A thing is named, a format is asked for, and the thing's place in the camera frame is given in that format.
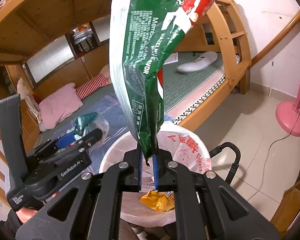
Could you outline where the pink pillow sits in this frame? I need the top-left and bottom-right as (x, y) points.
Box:
(39, 83), (83, 132)

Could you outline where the yellow snack bag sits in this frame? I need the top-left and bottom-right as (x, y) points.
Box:
(139, 190), (175, 212)

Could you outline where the dark green foil wrapper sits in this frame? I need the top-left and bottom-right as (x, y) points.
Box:
(75, 112), (97, 136)

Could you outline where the white flat board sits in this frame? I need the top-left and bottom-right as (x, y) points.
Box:
(164, 52), (179, 64)

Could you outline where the white trash bin with liner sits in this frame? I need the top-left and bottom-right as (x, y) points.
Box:
(99, 121), (211, 228)

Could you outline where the stack of papers on shelf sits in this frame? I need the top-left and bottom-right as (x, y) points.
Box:
(71, 23), (97, 54)

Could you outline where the person's left hand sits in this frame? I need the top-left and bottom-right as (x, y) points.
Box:
(15, 207), (38, 224)

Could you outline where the wooden bunk bed frame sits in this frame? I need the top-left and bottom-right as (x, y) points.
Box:
(0, 0), (252, 205)

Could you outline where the wooden stair handrail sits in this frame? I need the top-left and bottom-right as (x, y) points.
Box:
(250, 10), (300, 68)

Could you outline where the green bed mat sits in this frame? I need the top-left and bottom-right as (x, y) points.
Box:
(41, 52), (223, 141)

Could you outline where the striped plush doll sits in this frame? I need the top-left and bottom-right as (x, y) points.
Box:
(76, 64), (111, 100)

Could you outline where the green wafer wrapper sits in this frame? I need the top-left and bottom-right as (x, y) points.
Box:
(109, 0), (215, 159)

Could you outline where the black cable loop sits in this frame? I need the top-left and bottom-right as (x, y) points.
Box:
(208, 141), (242, 185)

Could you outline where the blue striped blanket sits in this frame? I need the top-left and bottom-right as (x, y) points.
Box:
(33, 93), (175, 176)

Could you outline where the white handheld appliance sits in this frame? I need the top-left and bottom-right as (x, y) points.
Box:
(177, 51), (218, 74)

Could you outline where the clear plastic wrapper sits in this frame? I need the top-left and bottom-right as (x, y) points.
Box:
(88, 112), (109, 144)

